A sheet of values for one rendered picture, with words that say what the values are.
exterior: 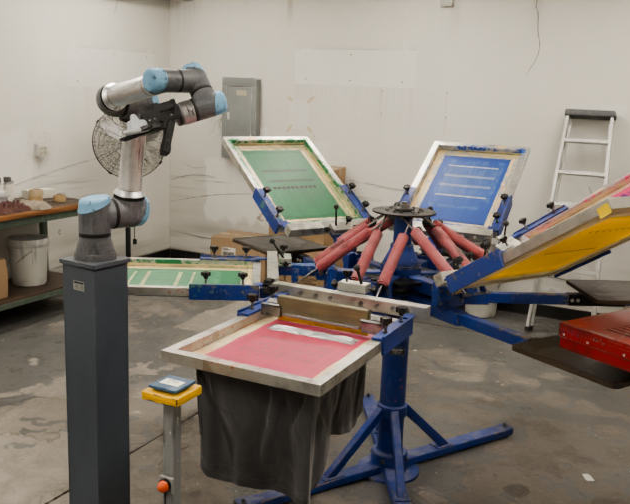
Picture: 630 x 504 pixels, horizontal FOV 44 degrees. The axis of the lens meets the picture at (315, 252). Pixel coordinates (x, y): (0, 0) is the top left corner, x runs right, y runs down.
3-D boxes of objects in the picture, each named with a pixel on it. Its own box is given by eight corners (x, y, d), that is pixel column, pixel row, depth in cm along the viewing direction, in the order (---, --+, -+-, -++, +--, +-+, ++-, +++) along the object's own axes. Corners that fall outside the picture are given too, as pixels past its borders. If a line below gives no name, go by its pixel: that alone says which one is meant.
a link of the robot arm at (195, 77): (176, 58, 250) (189, 86, 247) (205, 60, 258) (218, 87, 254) (166, 75, 256) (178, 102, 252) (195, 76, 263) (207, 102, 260)
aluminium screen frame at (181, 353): (320, 397, 234) (320, 385, 233) (161, 361, 259) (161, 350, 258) (410, 330, 303) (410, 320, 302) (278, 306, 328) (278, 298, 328)
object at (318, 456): (311, 505, 255) (316, 382, 246) (301, 502, 257) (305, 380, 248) (366, 450, 295) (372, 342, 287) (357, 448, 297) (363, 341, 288)
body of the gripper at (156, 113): (136, 111, 250) (172, 101, 253) (145, 137, 251) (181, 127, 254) (138, 107, 243) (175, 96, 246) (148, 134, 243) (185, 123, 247)
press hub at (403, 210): (411, 496, 368) (431, 211, 340) (336, 475, 385) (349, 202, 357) (437, 463, 402) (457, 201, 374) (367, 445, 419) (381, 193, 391)
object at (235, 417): (308, 510, 253) (313, 384, 244) (192, 475, 273) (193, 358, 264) (312, 506, 256) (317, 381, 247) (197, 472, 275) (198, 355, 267)
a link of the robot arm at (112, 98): (79, 86, 277) (152, 58, 241) (108, 87, 284) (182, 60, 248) (83, 119, 278) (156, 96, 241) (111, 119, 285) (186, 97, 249)
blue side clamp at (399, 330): (383, 356, 276) (384, 336, 275) (370, 353, 278) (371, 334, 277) (412, 334, 303) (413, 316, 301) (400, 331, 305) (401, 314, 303)
